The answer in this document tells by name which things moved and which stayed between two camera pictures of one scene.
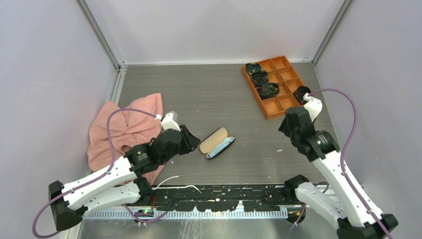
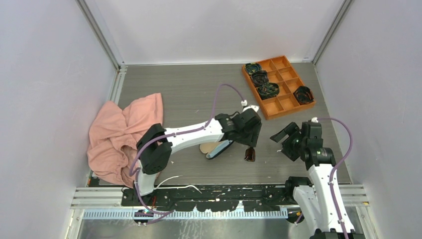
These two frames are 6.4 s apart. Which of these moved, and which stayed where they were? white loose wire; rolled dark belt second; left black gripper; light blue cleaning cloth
Moved: left black gripper
Stayed: rolled dark belt second; light blue cleaning cloth; white loose wire
